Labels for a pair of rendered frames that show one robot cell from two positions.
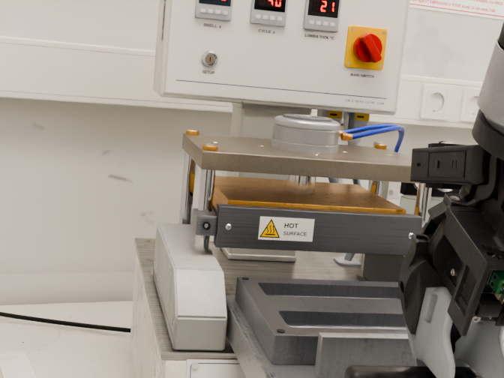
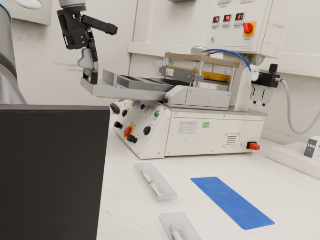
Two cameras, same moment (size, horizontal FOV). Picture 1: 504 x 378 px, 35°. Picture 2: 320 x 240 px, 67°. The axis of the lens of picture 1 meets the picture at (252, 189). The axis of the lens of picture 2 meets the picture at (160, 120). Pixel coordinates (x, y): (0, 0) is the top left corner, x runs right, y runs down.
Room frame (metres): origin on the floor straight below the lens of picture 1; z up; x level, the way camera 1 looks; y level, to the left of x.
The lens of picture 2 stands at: (0.54, -1.00, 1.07)
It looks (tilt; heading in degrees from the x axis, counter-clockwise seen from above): 13 degrees down; 74
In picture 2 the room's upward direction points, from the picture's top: 9 degrees clockwise
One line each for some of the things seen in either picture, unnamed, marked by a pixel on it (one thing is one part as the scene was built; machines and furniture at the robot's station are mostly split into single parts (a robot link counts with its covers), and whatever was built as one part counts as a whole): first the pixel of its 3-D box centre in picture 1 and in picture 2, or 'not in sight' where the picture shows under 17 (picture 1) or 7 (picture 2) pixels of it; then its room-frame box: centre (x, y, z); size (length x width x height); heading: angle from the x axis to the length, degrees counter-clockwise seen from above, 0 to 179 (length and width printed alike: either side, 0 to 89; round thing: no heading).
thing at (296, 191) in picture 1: (307, 185); (198, 68); (0.94, -0.07, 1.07); 0.22 x 0.17 x 0.10; 102
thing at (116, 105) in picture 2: not in sight; (127, 106); (0.73, 0.39, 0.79); 0.20 x 0.08 x 0.08; 24
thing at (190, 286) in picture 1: (185, 279); (163, 85); (0.84, 0.06, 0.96); 0.25 x 0.05 x 0.07; 12
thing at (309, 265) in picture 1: (282, 288); (197, 102); (0.97, -0.05, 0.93); 0.46 x 0.35 x 0.01; 12
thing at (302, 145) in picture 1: (310, 167); (207, 65); (0.97, -0.07, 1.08); 0.31 x 0.24 x 0.13; 102
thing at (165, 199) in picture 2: not in sight; (153, 181); (0.71, -0.44, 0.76); 0.18 x 0.06 x 0.02; 99
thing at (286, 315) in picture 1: (358, 317); (140, 82); (0.70, -0.11, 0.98); 0.20 x 0.17 x 0.03; 102
